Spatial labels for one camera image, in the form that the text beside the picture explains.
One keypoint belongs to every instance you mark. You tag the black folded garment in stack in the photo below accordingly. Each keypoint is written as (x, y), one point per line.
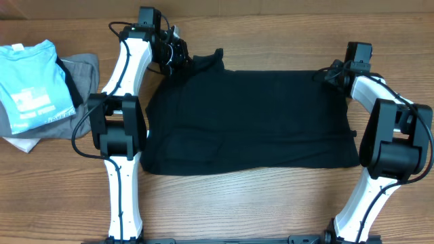
(72, 88)

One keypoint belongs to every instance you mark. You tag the white folded garment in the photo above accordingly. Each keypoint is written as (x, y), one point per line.
(25, 145)

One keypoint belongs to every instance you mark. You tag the grey folded t-shirt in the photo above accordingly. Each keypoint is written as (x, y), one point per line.
(82, 78)

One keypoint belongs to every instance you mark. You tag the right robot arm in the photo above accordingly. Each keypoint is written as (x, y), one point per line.
(396, 149)

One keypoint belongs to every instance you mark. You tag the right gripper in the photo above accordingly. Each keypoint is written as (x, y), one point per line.
(329, 76)

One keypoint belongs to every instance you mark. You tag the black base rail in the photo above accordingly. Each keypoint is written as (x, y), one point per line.
(294, 239)

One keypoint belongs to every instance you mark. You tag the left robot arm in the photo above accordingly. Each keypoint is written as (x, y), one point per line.
(117, 122)

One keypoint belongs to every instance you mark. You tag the black t-shirt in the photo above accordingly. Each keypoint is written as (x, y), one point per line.
(205, 119)

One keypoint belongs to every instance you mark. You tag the light blue folded t-shirt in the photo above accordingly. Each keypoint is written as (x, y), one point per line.
(33, 87)

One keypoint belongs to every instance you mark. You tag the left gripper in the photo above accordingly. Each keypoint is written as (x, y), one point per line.
(184, 60)

